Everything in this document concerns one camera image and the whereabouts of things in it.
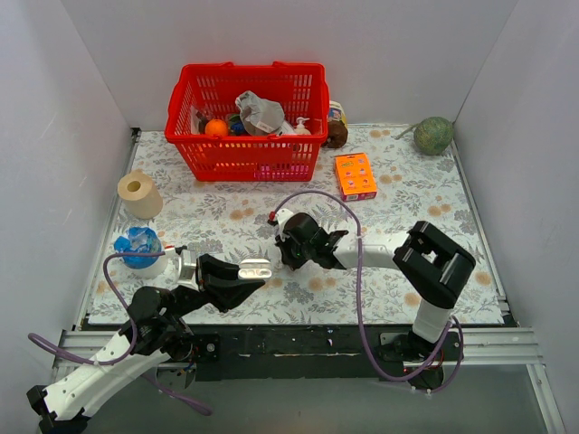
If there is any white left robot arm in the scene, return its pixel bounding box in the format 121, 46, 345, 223
26, 277, 267, 433

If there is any blue wrapped tissue roll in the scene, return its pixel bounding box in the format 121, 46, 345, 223
113, 227, 168, 279

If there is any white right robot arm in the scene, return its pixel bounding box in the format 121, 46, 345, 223
192, 209, 475, 360

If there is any orange fruit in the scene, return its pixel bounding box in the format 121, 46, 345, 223
204, 118, 229, 137

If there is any grey crumpled bag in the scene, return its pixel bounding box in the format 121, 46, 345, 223
235, 90, 285, 137

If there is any floral patterned table mat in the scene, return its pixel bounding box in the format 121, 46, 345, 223
88, 122, 506, 326

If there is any red plastic shopping basket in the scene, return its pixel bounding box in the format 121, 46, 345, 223
165, 61, 329, 182

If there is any brown jar with label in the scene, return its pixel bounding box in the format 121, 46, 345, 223
322, 100, 348, 149

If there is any dark green toy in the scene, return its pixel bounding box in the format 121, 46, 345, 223
226, 113, 247, 137

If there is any orange snack box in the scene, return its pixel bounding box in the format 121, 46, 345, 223
334, 153, 377, 202

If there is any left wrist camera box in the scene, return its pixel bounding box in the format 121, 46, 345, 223
165, 246, 197, 289

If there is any white earbud charging case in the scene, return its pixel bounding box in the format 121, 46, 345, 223
238, 259, 272, 280

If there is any beige paper roll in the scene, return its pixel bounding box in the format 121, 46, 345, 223
117, 170, 163, 220

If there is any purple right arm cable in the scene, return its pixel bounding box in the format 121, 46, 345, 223
274, 190, 465, 383

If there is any white pump bottle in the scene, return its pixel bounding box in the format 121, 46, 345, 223
294, 117, 310, 135

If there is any green melon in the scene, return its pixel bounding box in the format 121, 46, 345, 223
394, 117, 454, 156

